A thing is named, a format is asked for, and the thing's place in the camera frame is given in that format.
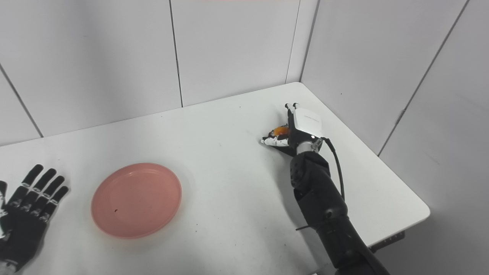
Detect pink round plate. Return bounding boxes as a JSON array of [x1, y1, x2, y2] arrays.
[[91, 163, 182, 239]]

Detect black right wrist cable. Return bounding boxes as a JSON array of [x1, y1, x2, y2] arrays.
[[320, 136, 346, 202]]

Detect chocolate cake slice with fruit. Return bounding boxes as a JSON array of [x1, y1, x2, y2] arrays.
[[268, 125, 298, 157]]

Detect black table frame bracket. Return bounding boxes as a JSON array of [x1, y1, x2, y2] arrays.
[[368, 230, 406, 254]]

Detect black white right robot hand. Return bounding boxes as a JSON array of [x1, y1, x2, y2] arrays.
[[261, 102, 324, 155]]

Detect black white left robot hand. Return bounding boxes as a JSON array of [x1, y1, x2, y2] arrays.
[[0, 164, 70, 271]]

